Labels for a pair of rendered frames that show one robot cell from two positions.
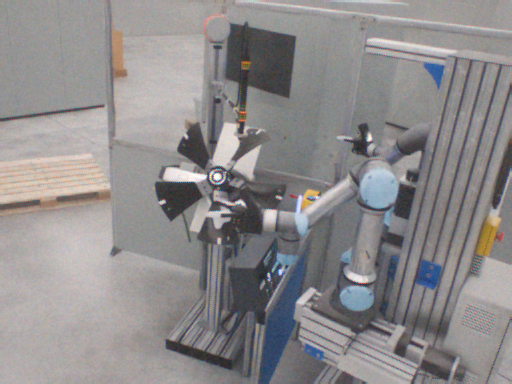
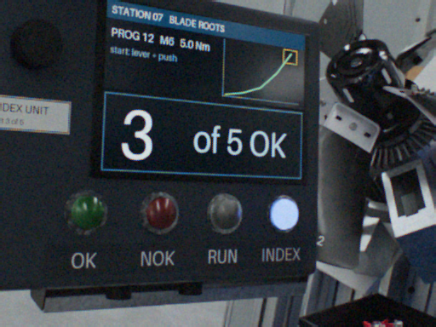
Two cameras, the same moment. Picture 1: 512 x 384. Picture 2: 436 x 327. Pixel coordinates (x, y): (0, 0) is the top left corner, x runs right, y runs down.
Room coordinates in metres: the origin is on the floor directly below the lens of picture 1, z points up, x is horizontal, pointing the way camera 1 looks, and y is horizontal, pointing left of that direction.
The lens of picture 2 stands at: (1.28, -0.37, 1.23)
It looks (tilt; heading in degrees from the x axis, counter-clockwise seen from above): 7 degrees down; 40
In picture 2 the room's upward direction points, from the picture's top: 10 degrees clockwise
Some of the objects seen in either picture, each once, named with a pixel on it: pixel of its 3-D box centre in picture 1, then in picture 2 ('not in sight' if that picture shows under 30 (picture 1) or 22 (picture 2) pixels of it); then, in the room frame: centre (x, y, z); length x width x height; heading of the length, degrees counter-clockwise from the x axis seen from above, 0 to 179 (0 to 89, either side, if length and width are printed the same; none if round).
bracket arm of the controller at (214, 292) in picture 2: not in sight; (182, 278); (1.70, -0.03, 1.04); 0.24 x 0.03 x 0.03; 163
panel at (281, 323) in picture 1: (281, 323); not in sight; (2.21, -0.19, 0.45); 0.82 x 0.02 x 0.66; 163
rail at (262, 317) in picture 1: (289, 267); not in sight; (2.21, -0.19, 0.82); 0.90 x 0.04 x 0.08; 163
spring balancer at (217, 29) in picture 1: (217, 28); not in sight; (3.09, 0.35, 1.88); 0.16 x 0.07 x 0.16; 108
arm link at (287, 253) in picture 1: (288, 245); not in sight; (1.54, -0.12, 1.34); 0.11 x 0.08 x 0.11; 175
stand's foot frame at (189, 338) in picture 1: (218, 324); not in sight; (2.64, 0.20, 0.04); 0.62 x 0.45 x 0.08; 163
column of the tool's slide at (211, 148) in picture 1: (209, 178); not in sight; (3.09, 0.35, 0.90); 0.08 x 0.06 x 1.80; 108
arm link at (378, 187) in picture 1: (366, 239); not in sight; (1.50, -0.38, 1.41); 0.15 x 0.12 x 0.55; 175
